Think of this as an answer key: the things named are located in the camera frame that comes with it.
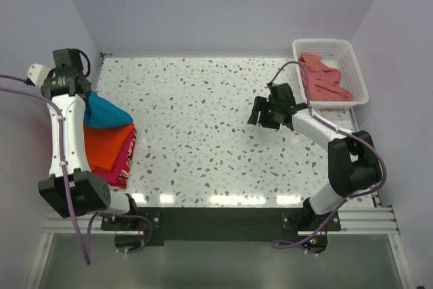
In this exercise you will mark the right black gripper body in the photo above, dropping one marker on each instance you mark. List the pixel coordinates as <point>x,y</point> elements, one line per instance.
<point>268,117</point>

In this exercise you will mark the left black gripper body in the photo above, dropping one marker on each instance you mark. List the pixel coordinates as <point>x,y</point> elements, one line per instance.
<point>88,93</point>

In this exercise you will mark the blue t shirt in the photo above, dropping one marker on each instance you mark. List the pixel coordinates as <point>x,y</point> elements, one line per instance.
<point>102,114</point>

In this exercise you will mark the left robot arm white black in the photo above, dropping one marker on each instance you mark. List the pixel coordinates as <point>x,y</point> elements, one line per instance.
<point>71,189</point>

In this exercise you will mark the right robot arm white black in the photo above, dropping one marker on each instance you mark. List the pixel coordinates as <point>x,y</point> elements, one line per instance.
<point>353,164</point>

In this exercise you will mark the salmon pink t shirt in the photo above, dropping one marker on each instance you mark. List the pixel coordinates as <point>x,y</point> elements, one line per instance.
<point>324,81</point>

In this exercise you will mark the orange folded t shirt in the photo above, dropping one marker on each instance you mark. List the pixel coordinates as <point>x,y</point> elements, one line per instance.
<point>103,145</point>

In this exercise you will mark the white plastic basket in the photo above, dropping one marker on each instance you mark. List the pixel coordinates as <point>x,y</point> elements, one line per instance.
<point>339,54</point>

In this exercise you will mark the magenta folded t shirt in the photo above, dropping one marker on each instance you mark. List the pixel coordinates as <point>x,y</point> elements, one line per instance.
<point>119,174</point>

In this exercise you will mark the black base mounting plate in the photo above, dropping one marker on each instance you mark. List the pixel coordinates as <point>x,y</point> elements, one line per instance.
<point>282,228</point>

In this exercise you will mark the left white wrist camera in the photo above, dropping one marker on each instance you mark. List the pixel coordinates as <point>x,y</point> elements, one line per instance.
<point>37,74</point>

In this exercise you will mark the aluminium rail frame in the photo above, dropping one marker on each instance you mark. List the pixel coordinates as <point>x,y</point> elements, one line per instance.
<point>353,221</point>

